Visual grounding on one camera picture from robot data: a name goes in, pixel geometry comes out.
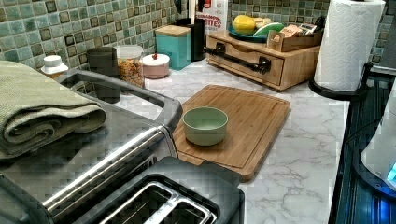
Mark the wooden tea organizer tray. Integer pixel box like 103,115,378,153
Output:
266,25,323,52

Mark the stainless toaster oven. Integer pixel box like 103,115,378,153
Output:
1,69,182,224

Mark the dark grey cup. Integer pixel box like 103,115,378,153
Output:
87,47,120,104

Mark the cinnamon bites cereal box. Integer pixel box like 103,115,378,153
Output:
195,0,228,35

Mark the white paper towel roll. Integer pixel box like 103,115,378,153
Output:
314,0,386,91

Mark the black two-slot toaster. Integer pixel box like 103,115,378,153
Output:
73,157,245,224

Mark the green ceramic bowl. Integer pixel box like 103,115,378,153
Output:
182,106,229,147

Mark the black drawer handle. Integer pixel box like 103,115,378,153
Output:
204,43,272,75

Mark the black paper towel holder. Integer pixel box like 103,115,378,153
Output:
308,61,374,102

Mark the teal canister wooden lid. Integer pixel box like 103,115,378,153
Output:
155,25,191,70

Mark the glass cereal jar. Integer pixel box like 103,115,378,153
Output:
116,45,145,87

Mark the folded green towel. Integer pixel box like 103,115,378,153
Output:
1,61,106,160

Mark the white capped bottle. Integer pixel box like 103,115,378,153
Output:
41,55,68,78

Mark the wooden drawer box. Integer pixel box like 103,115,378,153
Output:
206,31,320,91

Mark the black cylindrical container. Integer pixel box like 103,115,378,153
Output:
176,18,205,62

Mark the teal fruit plate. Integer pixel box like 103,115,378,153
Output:
228,26,267,43

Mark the yellow lemon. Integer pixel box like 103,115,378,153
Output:
233,15,256,35

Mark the green avocado slice toy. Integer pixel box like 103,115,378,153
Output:
253,22,284,36

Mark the bamboo cutting board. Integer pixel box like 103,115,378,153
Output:
173,85,290,182

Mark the pink pot white lid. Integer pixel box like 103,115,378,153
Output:
142,53,170,78

